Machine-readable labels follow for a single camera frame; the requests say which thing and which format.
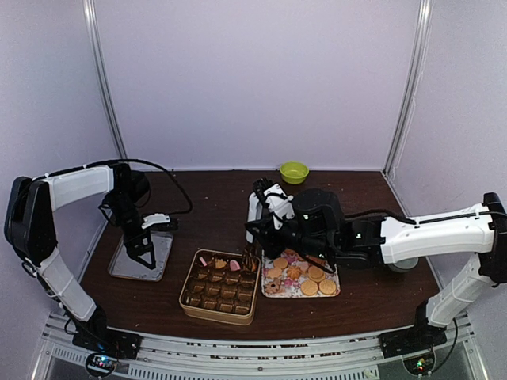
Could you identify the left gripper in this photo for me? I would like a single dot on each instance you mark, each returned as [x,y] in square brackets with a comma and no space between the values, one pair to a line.
[129,243]

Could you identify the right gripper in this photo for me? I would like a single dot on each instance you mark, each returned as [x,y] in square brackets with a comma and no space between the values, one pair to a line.
[265,237]

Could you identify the steel kitchen tongs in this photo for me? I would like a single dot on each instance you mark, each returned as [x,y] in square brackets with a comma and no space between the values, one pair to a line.
[253,250]

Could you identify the flower shaped cookie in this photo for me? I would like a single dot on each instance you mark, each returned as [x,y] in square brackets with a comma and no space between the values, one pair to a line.
[220,263]

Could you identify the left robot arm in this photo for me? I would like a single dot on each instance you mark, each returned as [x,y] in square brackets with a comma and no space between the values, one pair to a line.
[30,226]

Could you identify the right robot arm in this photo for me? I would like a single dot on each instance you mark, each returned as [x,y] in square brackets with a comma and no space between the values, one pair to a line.
[314,225]

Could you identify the silver tin lid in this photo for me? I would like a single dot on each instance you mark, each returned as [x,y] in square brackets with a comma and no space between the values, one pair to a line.
[123,266]

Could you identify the floral cookie tray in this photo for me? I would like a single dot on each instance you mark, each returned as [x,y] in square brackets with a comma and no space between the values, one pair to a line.
[275,283]

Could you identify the round golden biscuit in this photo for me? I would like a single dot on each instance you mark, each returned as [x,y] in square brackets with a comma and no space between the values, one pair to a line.
[327,287]
[309,288]

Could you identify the green plastic bowl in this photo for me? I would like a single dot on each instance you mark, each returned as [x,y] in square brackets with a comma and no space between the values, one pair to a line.
[293,172]

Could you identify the gold cookie tin box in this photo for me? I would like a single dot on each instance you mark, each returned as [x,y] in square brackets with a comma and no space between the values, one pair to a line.
[219,295]

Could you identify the pale ceramic bowl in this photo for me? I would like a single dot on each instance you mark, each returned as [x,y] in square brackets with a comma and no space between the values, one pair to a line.
[404,266]

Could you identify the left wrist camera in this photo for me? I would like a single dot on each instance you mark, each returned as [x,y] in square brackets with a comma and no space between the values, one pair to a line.
[160,221]

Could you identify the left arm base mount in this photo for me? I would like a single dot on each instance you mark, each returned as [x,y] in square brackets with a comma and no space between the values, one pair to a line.
[105,354]

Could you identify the front aluminium rail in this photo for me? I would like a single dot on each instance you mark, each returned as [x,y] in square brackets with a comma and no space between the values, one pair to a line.
[356,356]

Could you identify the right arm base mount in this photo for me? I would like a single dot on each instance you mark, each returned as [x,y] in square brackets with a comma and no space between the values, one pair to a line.
[415,348]

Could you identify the left aluminium frame post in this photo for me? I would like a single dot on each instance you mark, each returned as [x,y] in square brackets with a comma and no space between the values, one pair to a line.
[90,14]

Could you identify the aluminium frame post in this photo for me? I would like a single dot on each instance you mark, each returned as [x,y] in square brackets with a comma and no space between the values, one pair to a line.
[408,98]
[90,14]

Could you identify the right aluminium frame post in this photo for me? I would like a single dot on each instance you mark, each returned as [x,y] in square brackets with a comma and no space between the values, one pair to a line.
[408,98]

